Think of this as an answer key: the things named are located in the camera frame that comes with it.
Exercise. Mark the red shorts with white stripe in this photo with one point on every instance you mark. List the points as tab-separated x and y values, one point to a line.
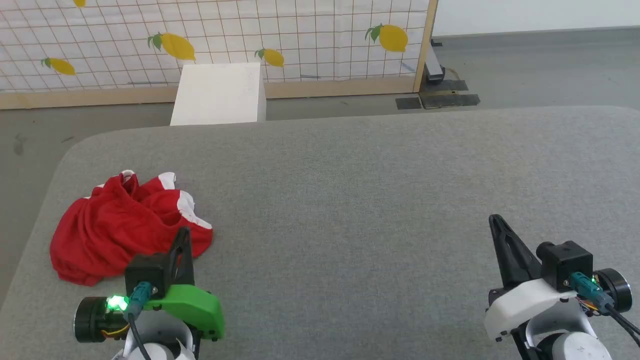
110	225

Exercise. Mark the small black floor mat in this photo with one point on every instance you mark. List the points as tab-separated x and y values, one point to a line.
409	103

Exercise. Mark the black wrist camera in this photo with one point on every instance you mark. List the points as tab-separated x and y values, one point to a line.
567	265
145	272

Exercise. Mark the lemon print folding screen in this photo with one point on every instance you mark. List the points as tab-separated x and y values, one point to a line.
300	40

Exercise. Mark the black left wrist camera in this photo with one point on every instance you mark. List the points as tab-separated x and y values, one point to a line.
145	272

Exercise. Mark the medium black floor mat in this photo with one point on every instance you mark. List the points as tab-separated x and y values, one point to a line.
450	85

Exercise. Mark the dark metal screen foot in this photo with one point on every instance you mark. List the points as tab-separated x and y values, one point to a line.
434	67

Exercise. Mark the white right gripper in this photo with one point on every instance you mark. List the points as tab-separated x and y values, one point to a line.
520	302

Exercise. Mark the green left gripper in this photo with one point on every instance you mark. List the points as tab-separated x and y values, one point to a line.
195	305

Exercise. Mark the white box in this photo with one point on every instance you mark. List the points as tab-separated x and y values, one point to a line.
220	95

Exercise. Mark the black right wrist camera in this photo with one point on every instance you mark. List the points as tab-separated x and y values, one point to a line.
567	265

